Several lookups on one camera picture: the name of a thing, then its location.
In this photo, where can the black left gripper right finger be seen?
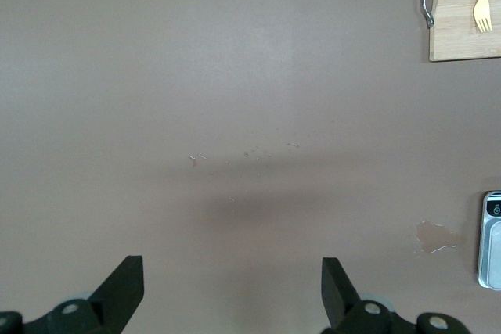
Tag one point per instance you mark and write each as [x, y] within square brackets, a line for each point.
[340, 299]

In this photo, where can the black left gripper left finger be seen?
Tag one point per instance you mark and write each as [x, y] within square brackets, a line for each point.
[113, 299]

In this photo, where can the brown liquid puddle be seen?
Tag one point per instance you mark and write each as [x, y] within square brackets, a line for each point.
[434, 236]

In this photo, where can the silver digital kitchen scale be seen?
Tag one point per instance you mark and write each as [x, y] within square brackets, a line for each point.
[491, 240]

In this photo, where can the brown table cover sheet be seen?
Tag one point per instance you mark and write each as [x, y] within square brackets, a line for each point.
[235, 76]

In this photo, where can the wooden cutting board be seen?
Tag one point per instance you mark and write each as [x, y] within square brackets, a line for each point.
[454, 17]

